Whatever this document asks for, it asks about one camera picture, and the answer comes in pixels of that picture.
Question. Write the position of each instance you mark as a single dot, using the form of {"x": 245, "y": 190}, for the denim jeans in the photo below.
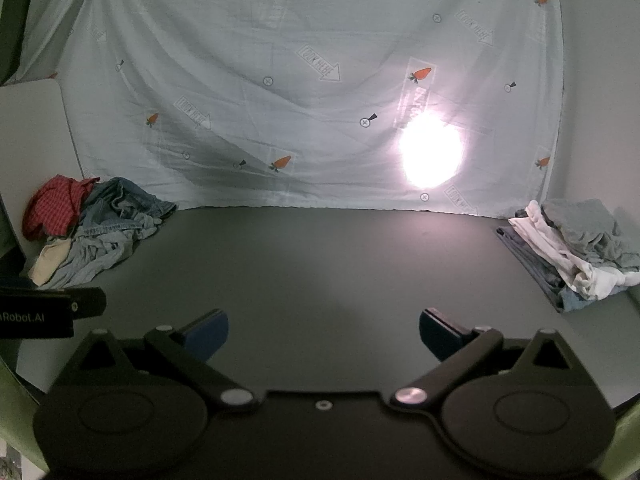
{"x": 125, "y": 205}

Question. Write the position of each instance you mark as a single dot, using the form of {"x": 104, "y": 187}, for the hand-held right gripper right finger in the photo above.
{"x": 436, "y": 336}

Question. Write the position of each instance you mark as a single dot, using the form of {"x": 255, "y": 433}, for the red checked garment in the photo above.
{"x": 55, "y": 205}

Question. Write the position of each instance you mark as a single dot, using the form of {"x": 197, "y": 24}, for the green frame bar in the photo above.
{"x": 20, "y": 410}
{"x": 627, "y": 440}

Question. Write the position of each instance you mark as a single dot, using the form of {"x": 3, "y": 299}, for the grey-green garment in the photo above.
{"x": 585, "y": 232}

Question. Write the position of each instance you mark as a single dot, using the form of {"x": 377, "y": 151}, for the cream cloth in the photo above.
{"x": 47, "y": 260}

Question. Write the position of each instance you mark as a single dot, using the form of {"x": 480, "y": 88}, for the light blue garment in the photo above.
{"x": 90, "y": 260}

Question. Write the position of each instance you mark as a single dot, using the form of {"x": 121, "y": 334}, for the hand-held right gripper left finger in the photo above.
{"x": 207, "y": 334}

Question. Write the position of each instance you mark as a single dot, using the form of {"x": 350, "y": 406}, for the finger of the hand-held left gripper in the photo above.
{"x": 85, "y": 302}

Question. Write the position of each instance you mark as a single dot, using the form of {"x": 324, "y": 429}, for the carrot print backdrop sheet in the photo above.
{"x": 300, "y": 85}

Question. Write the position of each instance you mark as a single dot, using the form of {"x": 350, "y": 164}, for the white garment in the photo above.
{"x": 555, "y": 250}

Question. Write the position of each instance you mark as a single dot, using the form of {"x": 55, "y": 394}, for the white board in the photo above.
{"x": 35, "y": 150}

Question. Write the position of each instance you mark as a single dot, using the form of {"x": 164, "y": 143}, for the folded blue garment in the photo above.
{"x": 537, "y": 270}

